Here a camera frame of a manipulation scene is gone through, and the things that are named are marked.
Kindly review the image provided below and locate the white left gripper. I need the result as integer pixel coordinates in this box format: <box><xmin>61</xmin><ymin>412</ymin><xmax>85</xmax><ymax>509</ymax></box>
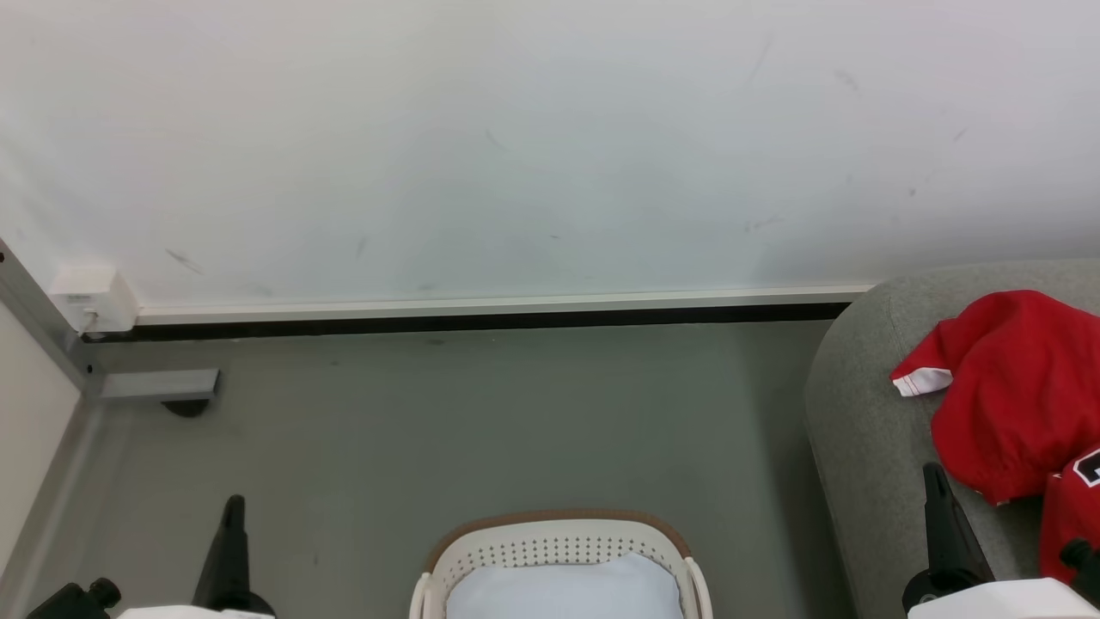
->
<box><xmin>116</xmin><ymin>494</ymin><xmax>276</xmax><ymax>619</ymax></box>

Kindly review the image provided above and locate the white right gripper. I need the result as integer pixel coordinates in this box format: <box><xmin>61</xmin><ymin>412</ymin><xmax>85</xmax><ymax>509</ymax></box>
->
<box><xmin>901</xmin><ymin>463</ymin><xmax>1080</xmax><ymax>619</ymax></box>

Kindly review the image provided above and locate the red garment with black print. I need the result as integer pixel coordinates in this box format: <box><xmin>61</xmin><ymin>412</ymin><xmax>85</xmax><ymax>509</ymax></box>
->
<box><xmin>1038</xmin><ymin>445</ymin><xmax>1100</xmax><ymax>585</ymax></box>

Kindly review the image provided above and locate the red garment with white cuff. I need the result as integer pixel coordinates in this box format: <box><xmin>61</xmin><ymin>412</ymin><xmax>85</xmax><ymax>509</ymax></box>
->
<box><xmin>890</xmin><ymin>290</ymin><xmax>1100</xmax><ymax>506</ymax></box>

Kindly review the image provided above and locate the white laundry basket brown rim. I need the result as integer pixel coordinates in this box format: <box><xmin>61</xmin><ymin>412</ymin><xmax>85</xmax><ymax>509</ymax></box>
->
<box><xmin>409</xmin><ymin>509</ymin><xmax>714</xmax><ymax>619</ymax></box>

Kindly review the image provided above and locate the light grey fabric sofa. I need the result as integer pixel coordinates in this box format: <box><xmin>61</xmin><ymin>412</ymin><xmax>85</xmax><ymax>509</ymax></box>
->
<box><xmin>804</xmin><ymin>260</ymin><xmax>1100</xmax><ymax>619</ymax></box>

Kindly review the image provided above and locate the beige partition panel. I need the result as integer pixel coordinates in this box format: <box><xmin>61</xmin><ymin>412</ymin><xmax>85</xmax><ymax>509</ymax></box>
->
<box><xmin>0</xmin><ymin>301</ymin><xmax>84</xmax><ymax>573</ymax></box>

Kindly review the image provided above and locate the light blue cloth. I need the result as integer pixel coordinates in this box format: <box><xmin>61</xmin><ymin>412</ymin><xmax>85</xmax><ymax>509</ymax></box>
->
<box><xmin>445</xmin><ymin>553</ymin><xmax>686</xmax><ymax>619</ymax></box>

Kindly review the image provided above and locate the white and black baseboard strip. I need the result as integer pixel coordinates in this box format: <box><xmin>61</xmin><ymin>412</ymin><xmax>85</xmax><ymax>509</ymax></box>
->
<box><xmin>82</xmin><ymin>282</ymin><xmax>877</xmax><ymax>343</ymax></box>

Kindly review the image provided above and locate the white wall socket box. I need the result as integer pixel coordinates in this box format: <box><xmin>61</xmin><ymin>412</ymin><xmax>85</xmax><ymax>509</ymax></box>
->
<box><xmin>50</xmin><ymin>265</ymin><xmax>140</xmax><ymax>334</ymax></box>

